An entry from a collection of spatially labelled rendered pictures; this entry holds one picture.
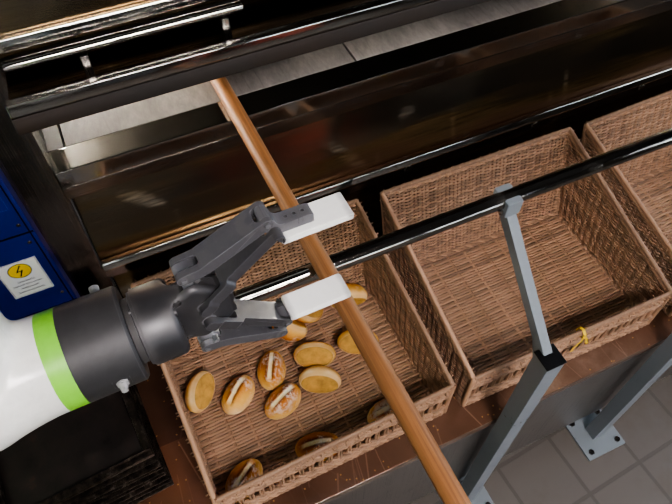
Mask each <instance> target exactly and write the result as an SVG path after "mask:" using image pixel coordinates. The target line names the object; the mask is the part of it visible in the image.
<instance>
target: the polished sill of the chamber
mask: <svg viewBox="0 0 672 504"><path fill-rule="evenodd" d="M665 1H668V0H561V1H558V2H555V3H551V4H548V5H545V6H541V7H538V8H534V9H531V10H528V11H524V12H521V13H518V14H514V15H511V16H507V17H504V18H501V19H497V20H494V21H491V22H487V23H484V24H480V25H477V26H474V27H470V28H467V29H464V30H460V31H457V32H453V33H450V34H447V35H443V36H440V37H437V38H433V39H430V40H426V41H423V42H420V43H416V44H413V45H409V46H406V47H403V48H399V49H396V50H393V51H389V52H386V53H382V54H379V55H376V56H372V57H369V58H366V59H362V60H359V61H355V62H352V63H349V64H345V65H342V66H339V67H335V68H332V69H328V70H325V71H322V72H318V73H315V74H312V75H308V76H305V77H301V78H298V79H295V80H291V81H288V82H284V83H281V84H278V85H274V86H271V87H268V88H264V89H261V90H257V91H254V92H251V93H247V94H244V95H241V96H237V98H238V99H239V101H240V103H241V104H242V106H243V108H244V110H245V111H246V113H247V115H248V117H249V118H250V120H251V122H252V124H253V125H254V127H255V129H257V128H260V127H263V126H266V125H269V124H273V123H276V122H279V121H282V120H285V119H289V118H292V117H295V116H298V115H301V114H305V113H308V112H311V111H314V110H318V109H321V108H324V107H327V106H330V105H334V104H337V103H340V102H343V101H346V100H350V99H353V98H356V97H359V96H363V95H366V94H369V93H372V92H375V91H379V90H382V89H385V88H388V87H391V86H395V85H398V84H401V83H404V82H408V81H411V80H414V79H417V78H420V77H424V76H427V75H430V74H433V73H436V72H440V71H443V70H446V69H449V68H453V67H456V66H459V65H462V64H465V63H469V62H472V61H475V60H478V59H481V58H485V57H488V56H491V55H494V54H498V53H501V52H504V51H507V50H510V49H514V48H517V47H520V46H523V45H526V44H530V43H533V42H536V41H539V40H543V39H546V38H549V37H552V36H555V35H559V34H562V33H565V32H568V31H571V30H575V29H578V28H581V27H584V26H587V25H591V24H594V23H597V22H600V21H604V20H607V19H610V18H613V17H616V16H620V15H623V14H626V13H629V12H632V11H636V10H639V9H642V8H645V7H649V6H652V5H655V4H658V3H661V2H665ZM237 134H239V133H238V131H237V129H236V127H235V125H234V123H233V122H232V120H231V118H230V116H229V114H228V113H227V111H226V109H225V107H224V105H223V104H222V102H221V101H220V102H217V103H214V104H210V105H207V106H203V107H200V108H197V109H193V110H190V111H187V112H183V113H180V114H176V115H173V116H170V117H166V118H163V119H160V120H156V121H153V122H149V123H146V124H143V125H139V126H136V127H132V128H129V129H126V130H122V131H119V132H116V133H112V134H109V135H105V136H102V137H99V138H95V139H92V140H89V141H85V142H82V143H78V144H75V145H72V146H68V147H65V148H62V149H58V150H55V151H51V152H49V157H50V161H51V164H52V168H53V172H54V175H55V177H56V179H57V181H58V183H59V185H60V186H61V188H62V189H64V188H67V187H70V186H73V185H77V184H80V183H83V182H86V181H89V180H93V179H96V178H99V177H102V176H105V175H109V174H112V173H115V172H118V171H122V170H125V169H128V168H131V167H134V166H138V165H141V164H144V163H147V162H150V161H154V160H157V159H160V158H163V157H167V156H170V155H173V154H176V153H179V152H183V151H186V150H189V149H192V148H195V147H199V146H202V145H205V144H208V143H212V142H215V141H218V140H221V139H224V138H228V137H231V136H234V135H237Z"/></svg>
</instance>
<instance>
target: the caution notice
mask: <svg viewBox="0 0 672 504"><path fill-rule="evenodd" d="M0 280H1V281H2V282H3V284H4V285H5V286H6V288H7V289H8V290H9V291H10V293H11V294H12V295H13V296H14V298H15V299H19V298H21V297H24V296H27V295H30V294H33V293H36V292H39V291H42V290H45V289H47V288H50V287H53V286H54V285H53V283H52V282H51V280H50V279H49V277H48V276H47V274H46V273H45V271H44V270H43V268H42V267H41V265H40V264H39V262H38V261H37V259H36V258H35V256H32V257H29V258H26V259H23V260H20V261H17V262H14V263H11V264H8V265H5V266H2V267H0Z"/></svg>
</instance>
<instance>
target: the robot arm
mask: <svg viewBox="0 0 672 504"><path fill-rule="evenodd" d="M353 217H354V213H353V211H352V210H351V208H350V207H349V205H348V203H347V202H346V200H345V199H344V197H343V196H342V194H341V192H337V193H335V194H332V195H329V196H327V197H324V198H321V199H318V200H316V201H313V202H310V203H302V204H299V205H297V206H294V207H292V208H288V209H285V210H283V211H280V212H277V213H271V212H270V211H269V210H268V209H267V208H266V207H265V205H264V203H263V202H262V201H256V202H254V203H253V204H251V205H250V206H249V207H247V208H246V209H245V210H243V211H242V212H241V213H239V214H238V215H237V216H235V217H234V218H232V219H231V220H230V221H228V222H227V223H226V224H224V225H223V226H222V227H220V228H219V229H218V230H216V231H215V232H214V233H212V234H211V235H210V236H208V237H207V238H206V239H204V240H203V241H201V242H200V243H199V244H197V245H196V246H195V247H193V248H192V249H190V250H188V251H186V252H184V253H181V254H179V255H177V256H175V257H173V258H171V259H170V260H169V265H170V267H171V270H172V272H173V275H174V277H175V280H176V282H174V283H173V284H170V285H166V283H165V281H164V280H163V279H155V280H152V281H150V282H147V283H144V284H141V285H139V286H136V287H133V288H131V289H128V292H126V293H125V295H126V297H125V298H123V299H122V297H121V295H120V293H119V291H118V290H117V288H116V287H113V286H109V287H107V288H104V289H101V290H100V289H99V286H98V285H92V286H90V287H89V288H88V289H89V292H90V294H88V295H85V296H82V297H80V298H77V299H74V300H71V301H69V302H66V303H63V304H61V305H58V306H55V307H53V308H50V309H47V310H44V311H42V312H39V313H36V314H34V315H31V316H28V317H25V318H22V319H18V320H8V319H7V318H5V317H4V315H3V314H2V313H1V311H0V451H2V450H4V449H6V448H8V447H9V446H11V445H12V444H14V443H15V442H16V441H18V440H19V439H21V438H22V437H24V436H25V435H27V434H28V433H30V432H32V431H33V430H35V429H37V428H38V427H40V426H42V425H44V424H45V423H47V422H49V421H51V420H53V419H55V418H57V417H59V416H61V415H63V414H66V413H68V412H70V411H72V410H75V409H77V408H80V407H82V406H85V405H87V404H89V403H92V402H94V401H97V400H99V399H102V398H104V397H106V396H109V395H111V394H114V393H116V392H119V391H122V393H126V392H128V391H129V389H128V388H129V387H131V386H133V385H136V384H138V383H140V382H143V381H145V380H148V378H149V376H150V371H149V367H148V363H147V362H150V361H151V362H152V364H157V365H160V364H162V363H165V362H167V361H170V360H172V359H174V358H177V357H179V356H182V355H184V354H186V353H188V352H189V350H190V344H189V342H188V340H189V339H190V338H194V337H197V339H198V341H199V344H200V346H201V349H202V351H203V352H208V351H211V350H214V349H217V348H220V347H223V346H228V345H234V344H240V343H247V342H253V341H259V340H266V339H272V338H279V337H283V336H285V335H287V333H288V330H287V326H289V325H291V324H292V322H293V321H292V320H295V319H298V318H300V317H303V316H305V315H308V314H310V313H312V312H315V311H317V310H320V309H322V308H324V307H327V306H329V305H332V304H334V303H337V302H339V301H341V300H344V299H346V298H349V297H350V296H351V292H350V290H349V289H348V287H347V285H346V283H345V282H344V280H343V278H342V277H341V275H340V274H339V273H338V274H335V275H333V276H330V277H328V278H325V279H323V280H320V281H318V282H315V283H313V284H310V285H308V286H305V287H303V288H300V289H298V290H295V291H293V292H290V293H288V294H285V295H283V296H282V297H279V299H280V301H279V299H277V300H276V301H275V302H270V301H255V300H240V299H236V298H234V293H233V291H234V289H235V288H236V282H237V281H238V280H239V279H240V278H241V277H242V276H243V275H244V274H245V273H246V272H247V271H248V270H249V269H250V268H251V267H252V266H253V265H254V264H255V263H256V262H257V261H258V260H259V259H260V258H261V257H262V256H263V255H264V254H265V253H266V252H267V251H268V250H269V249H270V248H271V247H272V246H273V245H274V244H275V243H276V242H277V241H278V242H281V243H283V244H287V243H290V242H292V241H295V240H298V239H300V238H303V237H305V236H308V235H311V234H313V233H316V232H319V231H321V230H324V229H327V228H329V227H332V226H334V225H337V224H340V223H342V222H345V221H348V220H350V219H353ZM254 218H256V221H255V222H254V220H253V219H254ZM264 233H267V234H266V235H265V234H264ZM215 274H216V275H215ZM271 326H273V327H274V329H272V328H271Z"/></svg>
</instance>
